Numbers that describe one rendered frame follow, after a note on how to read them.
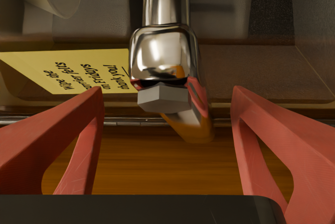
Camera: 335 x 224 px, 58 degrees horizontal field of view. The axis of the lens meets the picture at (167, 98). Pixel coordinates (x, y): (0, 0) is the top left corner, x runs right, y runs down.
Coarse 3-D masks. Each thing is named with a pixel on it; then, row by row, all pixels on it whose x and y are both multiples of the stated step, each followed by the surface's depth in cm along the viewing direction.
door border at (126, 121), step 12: (0, 120) 33; (12, 120) 33; (108, 120) 33; (120, 120) 33; (132, 120) 33; (144, 120) 33; (156, 120) 32; (216, 120) 32; (228, 120) 32; (324, 120) 32
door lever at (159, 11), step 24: (144, 0) 7; (168, 0) 7; (144, 24) 7; (168, 24) 7; (144, 48) 7; (168, 48) 6; (192, 48) 6; (144, 72) 6; (168, 72) 6; (192, 72) 6; (144, 96) 7; (168, 96) 6; (192, 96) 7; (168, 120) 10; (192, 120) 10
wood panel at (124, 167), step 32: (128, 128) 41; (160, 128) 41; (224, 128) 41; (64, 160) 36; (128, 160) 36; (160, 160) 36; (192, 160) 36; (224, 160) 36; (96, 192) 32; (128, 192) 32; (160, 192) 33; (192, 192) 33; (224, 192) 33; (288, 192) 33
